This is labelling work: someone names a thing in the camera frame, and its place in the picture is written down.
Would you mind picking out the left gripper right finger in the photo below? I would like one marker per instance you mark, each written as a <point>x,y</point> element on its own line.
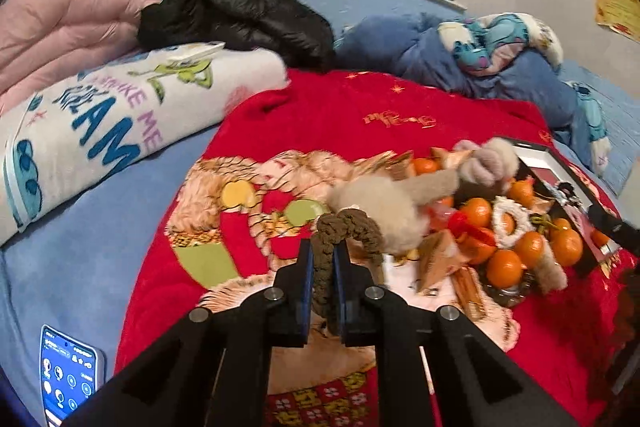
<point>345,290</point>

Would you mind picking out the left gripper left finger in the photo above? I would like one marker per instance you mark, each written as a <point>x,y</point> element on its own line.
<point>301,293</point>

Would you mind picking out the brown knit scrunchie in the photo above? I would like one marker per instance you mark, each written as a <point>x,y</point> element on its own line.
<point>365,245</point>

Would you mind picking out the cream fleece hair clip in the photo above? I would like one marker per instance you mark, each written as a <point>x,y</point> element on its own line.
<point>549,273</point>

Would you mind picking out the large front mandarin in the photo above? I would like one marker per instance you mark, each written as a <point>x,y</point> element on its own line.
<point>504,269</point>

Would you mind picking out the mandarin right of pile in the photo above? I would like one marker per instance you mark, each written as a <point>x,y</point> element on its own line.
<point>567,248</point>

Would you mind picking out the beige fluffy plush scrunchie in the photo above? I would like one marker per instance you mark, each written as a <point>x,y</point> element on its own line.
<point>395,206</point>

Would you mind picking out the red bear blanket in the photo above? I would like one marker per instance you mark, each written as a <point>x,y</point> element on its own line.
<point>238,214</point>

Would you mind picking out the white crochet scrunchie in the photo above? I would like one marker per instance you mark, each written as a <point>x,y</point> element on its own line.
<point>510,221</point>

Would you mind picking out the black shallow box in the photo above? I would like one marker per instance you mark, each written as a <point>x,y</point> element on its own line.
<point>571,194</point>

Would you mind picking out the cream pompom plush scrunchie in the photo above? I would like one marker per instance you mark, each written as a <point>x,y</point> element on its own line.
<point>493,164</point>

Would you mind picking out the smartphone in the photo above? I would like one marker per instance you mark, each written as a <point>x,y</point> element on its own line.
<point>70,372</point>

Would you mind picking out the blue monster print pillow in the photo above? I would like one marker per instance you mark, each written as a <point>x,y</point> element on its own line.
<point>486,45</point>

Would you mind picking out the blue fleece blanket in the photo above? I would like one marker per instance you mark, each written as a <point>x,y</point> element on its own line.
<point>409,47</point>

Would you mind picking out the black puffer jacket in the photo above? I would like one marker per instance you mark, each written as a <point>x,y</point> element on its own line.
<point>303,38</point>

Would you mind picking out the pink quilt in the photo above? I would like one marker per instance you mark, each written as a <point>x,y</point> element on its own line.
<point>46,41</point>

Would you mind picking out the yellow wall certificate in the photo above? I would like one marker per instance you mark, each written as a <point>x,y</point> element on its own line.
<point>620,16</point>

